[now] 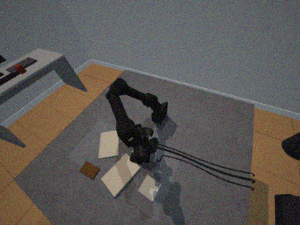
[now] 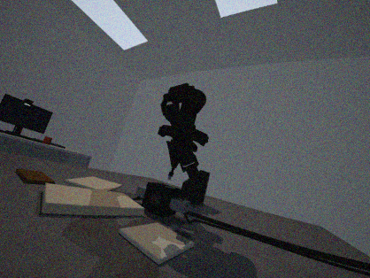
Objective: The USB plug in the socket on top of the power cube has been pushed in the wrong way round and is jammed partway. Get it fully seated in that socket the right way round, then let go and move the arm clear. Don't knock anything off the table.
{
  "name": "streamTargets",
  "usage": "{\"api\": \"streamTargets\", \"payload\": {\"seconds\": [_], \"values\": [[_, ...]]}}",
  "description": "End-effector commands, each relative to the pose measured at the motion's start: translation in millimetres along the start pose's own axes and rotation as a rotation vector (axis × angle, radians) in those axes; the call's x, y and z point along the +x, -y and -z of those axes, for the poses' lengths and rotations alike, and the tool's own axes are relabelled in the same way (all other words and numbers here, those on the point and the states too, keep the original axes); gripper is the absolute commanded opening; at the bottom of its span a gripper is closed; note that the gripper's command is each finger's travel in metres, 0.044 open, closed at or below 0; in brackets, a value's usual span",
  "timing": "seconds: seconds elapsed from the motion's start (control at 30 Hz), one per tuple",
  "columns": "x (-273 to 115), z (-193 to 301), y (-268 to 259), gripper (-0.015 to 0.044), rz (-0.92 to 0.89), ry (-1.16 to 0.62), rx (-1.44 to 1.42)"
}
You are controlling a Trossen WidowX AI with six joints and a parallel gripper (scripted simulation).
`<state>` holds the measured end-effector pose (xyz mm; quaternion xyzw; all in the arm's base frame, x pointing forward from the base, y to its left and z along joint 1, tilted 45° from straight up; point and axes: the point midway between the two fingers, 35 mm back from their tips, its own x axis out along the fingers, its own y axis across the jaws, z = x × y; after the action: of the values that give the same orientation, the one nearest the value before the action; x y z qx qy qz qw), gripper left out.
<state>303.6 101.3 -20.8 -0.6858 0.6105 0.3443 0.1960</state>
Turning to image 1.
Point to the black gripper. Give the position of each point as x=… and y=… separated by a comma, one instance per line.
x=148, y=131

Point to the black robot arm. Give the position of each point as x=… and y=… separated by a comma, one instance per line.
x=125, y=127

